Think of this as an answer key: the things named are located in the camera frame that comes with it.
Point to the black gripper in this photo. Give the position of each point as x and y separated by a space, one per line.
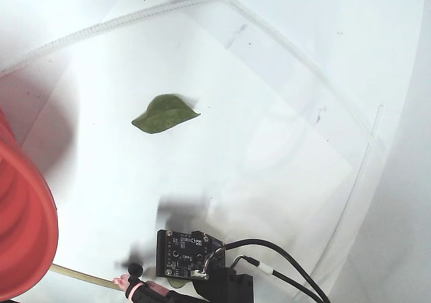
145 291

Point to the dark blueberry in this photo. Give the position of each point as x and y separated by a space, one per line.
135 269

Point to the red collapsible ribbed cup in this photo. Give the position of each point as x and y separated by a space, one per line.
23 208

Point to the large light green leaf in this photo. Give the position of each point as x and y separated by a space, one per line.
178 283

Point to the tan wooden edge strip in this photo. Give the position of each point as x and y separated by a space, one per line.
84 277

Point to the dark green curled leaf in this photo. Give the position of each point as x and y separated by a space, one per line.
165 114

